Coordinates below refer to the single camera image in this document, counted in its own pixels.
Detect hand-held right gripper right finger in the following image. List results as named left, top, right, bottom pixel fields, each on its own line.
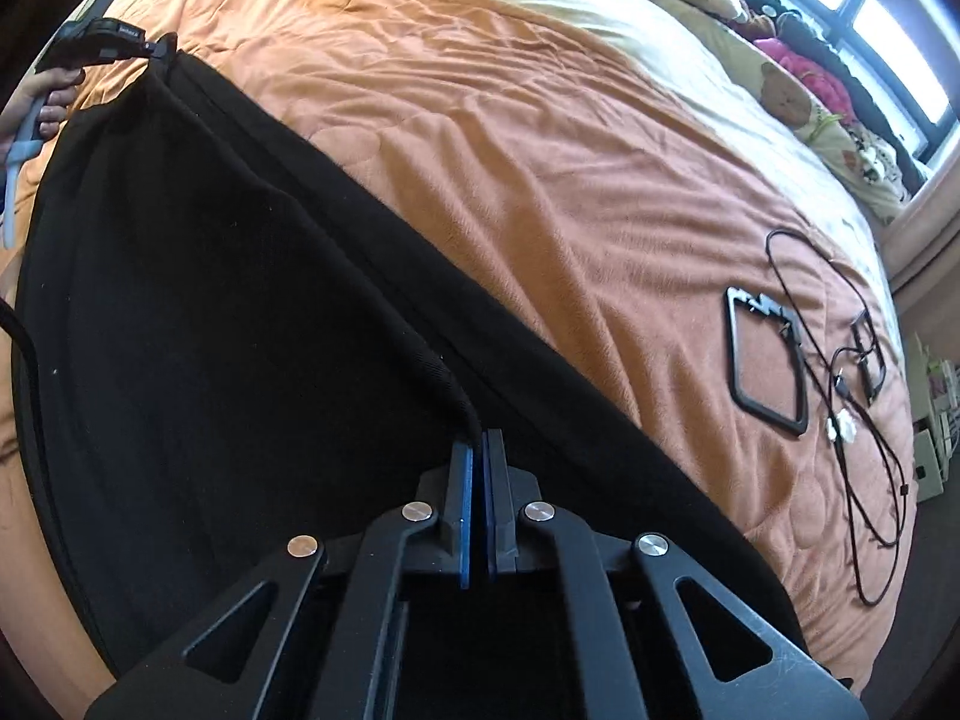
left=484, top=429, right=871, bottom=720

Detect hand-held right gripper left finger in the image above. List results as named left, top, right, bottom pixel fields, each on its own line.
left=84, top=441, right=475, bottom=720

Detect black pants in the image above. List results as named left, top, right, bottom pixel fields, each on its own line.
left=13, top=34, right=815, bottom=680

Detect person's left hand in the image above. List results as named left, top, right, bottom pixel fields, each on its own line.
left=0, top=67, right=85, bottom=158

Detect orange blanket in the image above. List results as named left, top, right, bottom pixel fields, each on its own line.
left=0, top=0, right=920, bottom=698

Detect white shelf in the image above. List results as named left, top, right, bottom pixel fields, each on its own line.
left=904, top=330, right=960, bottom=503

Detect cream bear print pillow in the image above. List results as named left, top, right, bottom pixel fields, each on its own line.
left=750, top=45, right=912, bottom=222

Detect pile of pink black clothes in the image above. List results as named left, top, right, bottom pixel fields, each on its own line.
left=739, top=0, right=931, bottom=181

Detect window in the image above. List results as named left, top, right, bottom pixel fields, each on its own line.
left=690, top=0, right=957, bottom=166

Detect black rectangular frame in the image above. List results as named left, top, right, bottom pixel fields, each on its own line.
left=724, top=285, right=811, bottom=437

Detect small black frame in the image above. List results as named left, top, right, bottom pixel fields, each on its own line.
left=851, top=311, right=887, bottom=400

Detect long black cable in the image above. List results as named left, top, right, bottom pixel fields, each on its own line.
left=765, top=229, right=912, bottom=608

